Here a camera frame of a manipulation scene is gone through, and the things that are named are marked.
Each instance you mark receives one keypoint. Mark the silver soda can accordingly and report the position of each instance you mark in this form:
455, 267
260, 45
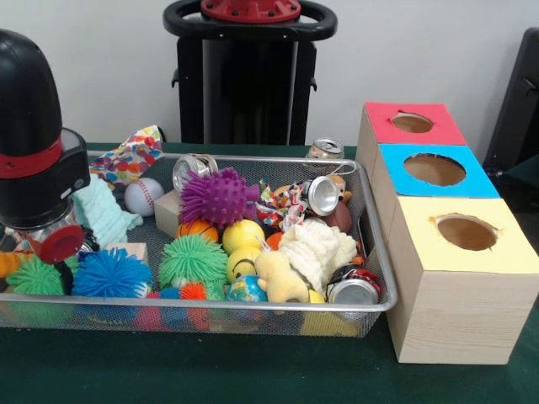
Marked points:
324, 148

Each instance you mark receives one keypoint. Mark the purple spiky ball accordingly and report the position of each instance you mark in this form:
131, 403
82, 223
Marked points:
217, 198

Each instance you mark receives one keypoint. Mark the brown toy football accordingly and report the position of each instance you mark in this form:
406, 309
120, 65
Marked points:
342, 216

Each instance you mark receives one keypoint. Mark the dark green tablecloth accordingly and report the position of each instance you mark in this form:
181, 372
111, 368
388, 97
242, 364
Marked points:
210, 370
526, 168

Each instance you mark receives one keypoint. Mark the wooden box with three holes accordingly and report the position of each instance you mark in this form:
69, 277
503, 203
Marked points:
463, 315

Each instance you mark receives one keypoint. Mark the plain wooden block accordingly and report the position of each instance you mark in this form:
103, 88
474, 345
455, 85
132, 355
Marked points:
168, 212
131, 251

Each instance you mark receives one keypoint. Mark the yellow plush animal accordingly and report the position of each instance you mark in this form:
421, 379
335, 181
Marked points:
280, 278

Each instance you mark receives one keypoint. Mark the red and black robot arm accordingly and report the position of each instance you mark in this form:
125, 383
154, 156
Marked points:
29, 126

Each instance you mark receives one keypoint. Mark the light teal cloth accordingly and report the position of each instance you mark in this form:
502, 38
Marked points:
105, 210

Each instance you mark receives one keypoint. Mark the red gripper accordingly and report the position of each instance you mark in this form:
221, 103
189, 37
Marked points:
61, 245

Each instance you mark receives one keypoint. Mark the colourful dotted cloth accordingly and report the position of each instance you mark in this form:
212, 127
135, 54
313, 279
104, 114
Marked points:
126, 157

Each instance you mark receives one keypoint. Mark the cream fluffy cloth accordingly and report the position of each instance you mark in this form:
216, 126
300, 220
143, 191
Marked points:
316, 248

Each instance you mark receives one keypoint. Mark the white baseball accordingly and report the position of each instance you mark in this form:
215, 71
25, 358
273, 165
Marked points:
144, 196

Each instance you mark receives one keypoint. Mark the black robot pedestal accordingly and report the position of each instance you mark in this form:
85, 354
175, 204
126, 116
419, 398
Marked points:
252, 84

